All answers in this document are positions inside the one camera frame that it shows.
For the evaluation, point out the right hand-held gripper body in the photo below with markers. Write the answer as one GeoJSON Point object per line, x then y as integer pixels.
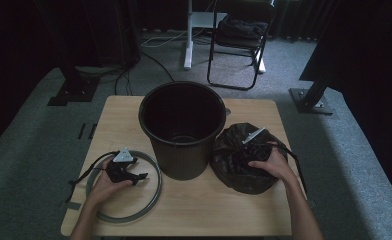
{"type": "Point", "coordinates": [253, 136]}

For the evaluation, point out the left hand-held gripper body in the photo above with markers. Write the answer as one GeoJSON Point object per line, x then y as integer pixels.
{"type": "Point", "coordinates": [123, 156]}

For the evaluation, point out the black trash bag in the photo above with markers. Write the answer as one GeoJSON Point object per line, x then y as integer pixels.
{"type": "Point", "coordinates": [230, 166]}

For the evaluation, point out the dark grey trash bin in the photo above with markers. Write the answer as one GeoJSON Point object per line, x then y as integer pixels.
{"type": "Point", "coordinates": [184, 163]}

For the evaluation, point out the person's right hand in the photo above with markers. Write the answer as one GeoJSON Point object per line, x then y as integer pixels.
{"type": "Point", "coordinates": [277, 165]}

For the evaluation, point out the person's left hand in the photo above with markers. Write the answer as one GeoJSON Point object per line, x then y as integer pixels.
{"type": "Point", "coordinates": [100, 191]}

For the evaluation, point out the black tape strip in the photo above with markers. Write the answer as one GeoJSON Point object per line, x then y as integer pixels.
{"type": "Point", "coordinates": [92, 131]}
{"type": "Point", "coordinates": [81, 131]}

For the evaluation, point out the grey metal stand base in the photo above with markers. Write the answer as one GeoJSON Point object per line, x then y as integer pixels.
{"type": "Point", "coordinates": [299, 100]}

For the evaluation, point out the grey tape piece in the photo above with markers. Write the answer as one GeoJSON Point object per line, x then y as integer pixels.
{"type": "Point", "coordinates": [73, 205]}

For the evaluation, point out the black stand base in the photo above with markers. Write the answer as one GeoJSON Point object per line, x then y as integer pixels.
{"type": "Point", "coordinates": [74, 91]}

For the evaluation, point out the black folding chair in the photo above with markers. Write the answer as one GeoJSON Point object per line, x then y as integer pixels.
{"type": "Point", "coordinates": [237, 42]}

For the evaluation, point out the dark folded cloth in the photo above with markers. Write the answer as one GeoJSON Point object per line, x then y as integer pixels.
{"type": "Point", "coordinates": [240, 28]}

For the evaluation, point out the black curtain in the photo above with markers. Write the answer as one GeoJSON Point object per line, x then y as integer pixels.
{"type": "Point", "coordinates": [367, 50]}
{"type": "Point", "coordinates": [10, 50]}

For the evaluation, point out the white desk frame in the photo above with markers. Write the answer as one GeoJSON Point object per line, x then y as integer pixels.
{"type": "Point", "coordinates": [188, 53]}

